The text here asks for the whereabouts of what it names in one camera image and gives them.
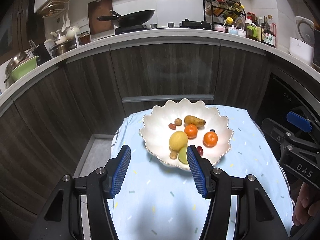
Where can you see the person's right hand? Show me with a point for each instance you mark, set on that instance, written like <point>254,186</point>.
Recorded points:
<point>303,202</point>

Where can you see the large red grape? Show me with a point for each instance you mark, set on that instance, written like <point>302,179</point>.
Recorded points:
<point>200,150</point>

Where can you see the white scalloped bowl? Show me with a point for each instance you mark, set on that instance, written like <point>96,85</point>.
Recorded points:
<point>160,120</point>

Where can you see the red lid jar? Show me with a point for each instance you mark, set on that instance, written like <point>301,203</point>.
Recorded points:
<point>250,15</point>

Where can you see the white rice cooker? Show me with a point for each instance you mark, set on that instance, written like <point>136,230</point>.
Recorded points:
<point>303,31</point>

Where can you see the glass jar with red contents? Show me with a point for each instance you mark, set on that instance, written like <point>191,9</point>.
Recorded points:
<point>85,38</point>

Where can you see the wooden cutting board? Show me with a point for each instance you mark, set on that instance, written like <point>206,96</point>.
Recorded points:
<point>100,15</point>

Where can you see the small red grape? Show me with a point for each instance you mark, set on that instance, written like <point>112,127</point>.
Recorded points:
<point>172,126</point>

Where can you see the dark wood kitchen cabinets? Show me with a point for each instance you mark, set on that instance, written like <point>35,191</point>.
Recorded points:
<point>162,70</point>

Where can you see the wall dish rack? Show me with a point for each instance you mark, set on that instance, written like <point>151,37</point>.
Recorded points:
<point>56,6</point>

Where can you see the black spice rack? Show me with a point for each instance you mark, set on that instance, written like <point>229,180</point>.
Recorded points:
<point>223,7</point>

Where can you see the black wok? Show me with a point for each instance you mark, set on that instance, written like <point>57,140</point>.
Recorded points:
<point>135,17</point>

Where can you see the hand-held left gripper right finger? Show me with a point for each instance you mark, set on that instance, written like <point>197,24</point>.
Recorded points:
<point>197,173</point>

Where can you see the white kitchen countertop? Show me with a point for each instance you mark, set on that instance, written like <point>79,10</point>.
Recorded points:
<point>162,35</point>

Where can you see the brown longan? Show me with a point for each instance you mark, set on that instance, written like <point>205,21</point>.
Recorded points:
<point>173,154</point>
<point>178,122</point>

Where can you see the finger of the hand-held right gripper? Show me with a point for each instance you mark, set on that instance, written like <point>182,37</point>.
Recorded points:
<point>298,122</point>
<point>275,131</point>

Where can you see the orange tangerine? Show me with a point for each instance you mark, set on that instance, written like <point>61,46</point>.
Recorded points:
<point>210,139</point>
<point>191,131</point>

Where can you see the white teapot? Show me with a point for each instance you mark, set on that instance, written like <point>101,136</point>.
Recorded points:
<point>72,32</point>

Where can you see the light blue confetti cloth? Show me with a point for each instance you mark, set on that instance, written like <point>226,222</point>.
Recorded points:
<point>160,205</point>

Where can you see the green pitcher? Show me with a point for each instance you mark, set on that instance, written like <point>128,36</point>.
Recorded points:
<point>250,30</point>

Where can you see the yellow mango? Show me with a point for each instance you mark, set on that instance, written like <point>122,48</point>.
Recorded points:
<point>194,121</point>

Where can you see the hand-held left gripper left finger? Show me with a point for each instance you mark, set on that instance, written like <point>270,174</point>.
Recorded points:
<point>121,173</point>

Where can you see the green apple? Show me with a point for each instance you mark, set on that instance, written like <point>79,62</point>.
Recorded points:
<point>183,156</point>

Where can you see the steel mixing bowl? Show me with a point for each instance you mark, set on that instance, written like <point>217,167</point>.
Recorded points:
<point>13,63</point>

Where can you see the black gas stove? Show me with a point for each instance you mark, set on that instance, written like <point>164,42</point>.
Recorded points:
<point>131,28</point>

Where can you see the green plastic basin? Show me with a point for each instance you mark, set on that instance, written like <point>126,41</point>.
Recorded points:
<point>25,68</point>

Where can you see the yellow lemon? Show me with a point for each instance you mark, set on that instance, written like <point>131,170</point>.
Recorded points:
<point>178,140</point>

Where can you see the white condiment jars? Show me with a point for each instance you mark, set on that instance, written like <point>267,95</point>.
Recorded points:
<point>236,30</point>

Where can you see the white ladles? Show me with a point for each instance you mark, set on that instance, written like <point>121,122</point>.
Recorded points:
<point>65,22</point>

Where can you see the white box appliance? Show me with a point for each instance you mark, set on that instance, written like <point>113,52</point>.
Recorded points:
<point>301,50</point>

